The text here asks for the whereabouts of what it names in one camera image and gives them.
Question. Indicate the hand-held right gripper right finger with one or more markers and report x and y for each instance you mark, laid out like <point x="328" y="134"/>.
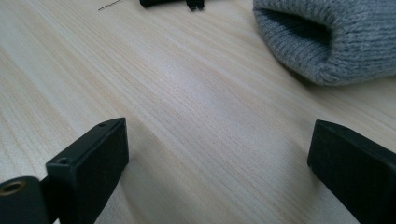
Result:
<point x="355" y="168"/>

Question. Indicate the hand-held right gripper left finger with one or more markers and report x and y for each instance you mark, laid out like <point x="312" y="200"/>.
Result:
<point x="90" y="168"/>

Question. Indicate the black fabric glove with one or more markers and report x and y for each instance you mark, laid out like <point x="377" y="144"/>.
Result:
<point x="155" y="2"/>

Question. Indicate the gray knitted glove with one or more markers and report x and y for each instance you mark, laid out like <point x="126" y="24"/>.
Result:
<point x="351" y="56"/>

